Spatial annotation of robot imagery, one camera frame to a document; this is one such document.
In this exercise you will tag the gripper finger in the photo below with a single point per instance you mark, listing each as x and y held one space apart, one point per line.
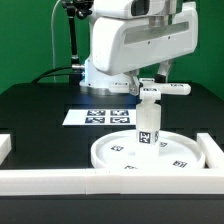
163 71
135 85

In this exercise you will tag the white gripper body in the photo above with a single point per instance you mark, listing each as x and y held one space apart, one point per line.
131 34

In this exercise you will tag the white cross-shaped table base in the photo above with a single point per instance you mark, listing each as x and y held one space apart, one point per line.
151 89

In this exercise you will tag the white round table top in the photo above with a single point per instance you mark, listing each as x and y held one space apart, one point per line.
131 150

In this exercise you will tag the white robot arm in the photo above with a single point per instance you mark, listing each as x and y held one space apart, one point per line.
98 82

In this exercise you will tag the white marker sheet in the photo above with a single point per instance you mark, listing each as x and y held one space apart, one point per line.
80 117

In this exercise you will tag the white obstacle fence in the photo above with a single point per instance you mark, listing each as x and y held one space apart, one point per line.
206 180

